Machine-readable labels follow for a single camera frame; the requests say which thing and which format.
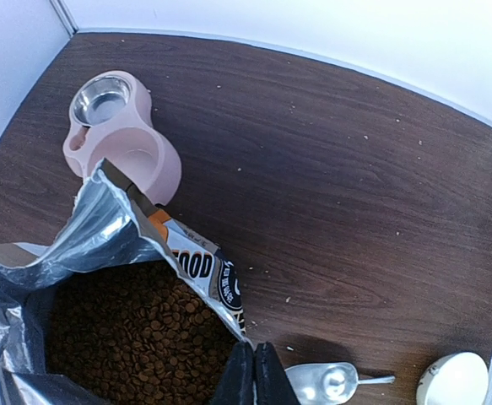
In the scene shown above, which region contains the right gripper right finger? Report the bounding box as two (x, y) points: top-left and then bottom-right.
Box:
(254, 342), (300, 405)

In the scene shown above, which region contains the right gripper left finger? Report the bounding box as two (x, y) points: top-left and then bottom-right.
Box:
(210, 342), (254, 405)

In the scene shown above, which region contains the pet food bag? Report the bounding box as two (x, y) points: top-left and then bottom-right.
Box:
(0, 160), (245, 404)

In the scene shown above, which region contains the brown pet food kibble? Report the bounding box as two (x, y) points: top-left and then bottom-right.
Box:
(46, 262), (236, 404)

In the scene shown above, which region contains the pink double pet feeder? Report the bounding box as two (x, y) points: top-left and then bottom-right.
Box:
(62, 71), (181, 205)

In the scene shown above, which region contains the metal scoop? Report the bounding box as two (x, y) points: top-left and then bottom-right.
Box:
(285, 362), (396, 404)

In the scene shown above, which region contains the beige ceramic bowl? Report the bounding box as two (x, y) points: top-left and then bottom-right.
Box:
(416, 352), (489, 405)

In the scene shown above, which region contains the steel bowl insert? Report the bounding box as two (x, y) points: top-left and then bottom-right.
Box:
(72, 75), (131, 127)

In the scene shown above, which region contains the left aluminium frame post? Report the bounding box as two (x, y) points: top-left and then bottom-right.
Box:
(50, 0), (78, 37)

